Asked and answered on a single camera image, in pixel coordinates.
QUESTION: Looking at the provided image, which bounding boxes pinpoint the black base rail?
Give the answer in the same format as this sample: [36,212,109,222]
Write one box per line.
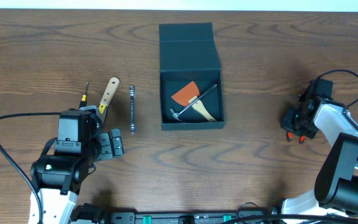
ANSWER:
[70,203,340,224]

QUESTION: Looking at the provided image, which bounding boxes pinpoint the small steel hammer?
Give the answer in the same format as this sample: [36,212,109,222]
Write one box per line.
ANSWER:
[169,83,218,122]

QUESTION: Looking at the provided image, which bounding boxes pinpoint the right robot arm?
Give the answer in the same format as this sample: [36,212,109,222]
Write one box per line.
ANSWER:
[280,95,358,223]

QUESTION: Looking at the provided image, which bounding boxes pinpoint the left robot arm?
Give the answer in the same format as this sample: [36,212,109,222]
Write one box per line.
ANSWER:
[29,106,124,223]

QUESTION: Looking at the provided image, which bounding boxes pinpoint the black yellow screwdriver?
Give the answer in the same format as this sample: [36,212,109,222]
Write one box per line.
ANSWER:
[79,82,89,108]

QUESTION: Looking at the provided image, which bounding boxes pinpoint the metal putty knife wooden handle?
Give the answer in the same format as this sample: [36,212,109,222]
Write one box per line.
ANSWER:
[98,77,120,123]

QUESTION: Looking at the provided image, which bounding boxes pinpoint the silver ratchet wrench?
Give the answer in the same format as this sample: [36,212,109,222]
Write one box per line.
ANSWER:
[129,85,135,134]

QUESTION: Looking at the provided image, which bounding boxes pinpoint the red handled pliers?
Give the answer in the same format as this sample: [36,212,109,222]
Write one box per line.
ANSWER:
[286,131,305,144]

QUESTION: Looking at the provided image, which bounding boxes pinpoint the orange scraper wooden handle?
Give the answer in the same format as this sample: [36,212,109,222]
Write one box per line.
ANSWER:
[170,80,218,123]

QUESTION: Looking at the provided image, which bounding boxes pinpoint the dark green open box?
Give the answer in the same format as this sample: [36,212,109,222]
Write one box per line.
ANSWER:
[159,22,226,131]

